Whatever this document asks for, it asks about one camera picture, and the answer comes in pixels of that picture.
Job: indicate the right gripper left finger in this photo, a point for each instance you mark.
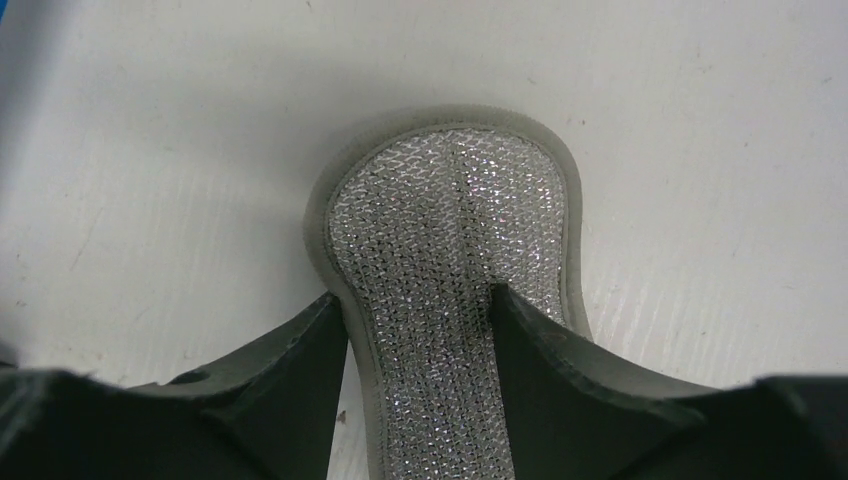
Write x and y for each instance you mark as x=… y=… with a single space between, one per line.
x=264 y=411

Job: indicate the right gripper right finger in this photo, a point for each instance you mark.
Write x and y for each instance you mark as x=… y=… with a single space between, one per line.
x=575 y=410

